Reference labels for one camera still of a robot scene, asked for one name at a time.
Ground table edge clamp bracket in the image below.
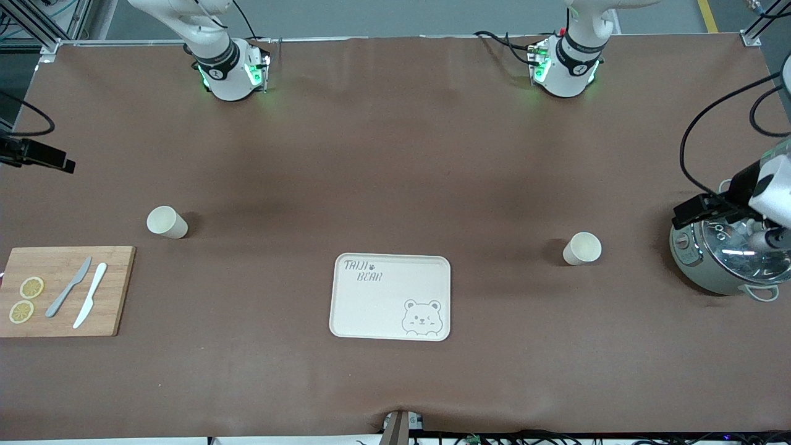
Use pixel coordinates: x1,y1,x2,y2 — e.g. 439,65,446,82
382,410,425,445

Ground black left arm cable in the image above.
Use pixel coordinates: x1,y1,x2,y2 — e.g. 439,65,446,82
679,73,791,195

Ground black left base cables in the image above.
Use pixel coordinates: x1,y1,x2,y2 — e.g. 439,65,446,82
473,30,557,66

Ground grey plastic knife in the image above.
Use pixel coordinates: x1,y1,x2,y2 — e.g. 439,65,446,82
45,256,93,318

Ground cream tray with bear print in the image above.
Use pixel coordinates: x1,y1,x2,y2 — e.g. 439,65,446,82
329,253,452,342

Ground black right base cable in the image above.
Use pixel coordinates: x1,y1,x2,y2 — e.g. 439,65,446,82
230,0,259,41

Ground brown table cloth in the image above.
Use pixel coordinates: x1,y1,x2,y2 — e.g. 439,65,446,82
0,34,791,441

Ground glass pot lid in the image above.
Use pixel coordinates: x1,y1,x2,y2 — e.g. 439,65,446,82
698,216,791,285

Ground green electric cooking pot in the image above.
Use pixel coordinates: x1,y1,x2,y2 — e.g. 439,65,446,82
669,210,791,302

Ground wooden cutting board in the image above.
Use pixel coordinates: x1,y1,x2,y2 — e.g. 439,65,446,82
0,246,137,338

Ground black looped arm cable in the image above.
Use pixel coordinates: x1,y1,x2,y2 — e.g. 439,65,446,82
748,85,791,138

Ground white plastic knife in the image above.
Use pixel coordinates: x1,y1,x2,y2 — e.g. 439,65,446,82
73,263,108,329

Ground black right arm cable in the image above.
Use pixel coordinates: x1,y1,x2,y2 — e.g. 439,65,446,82
0,91,56,137

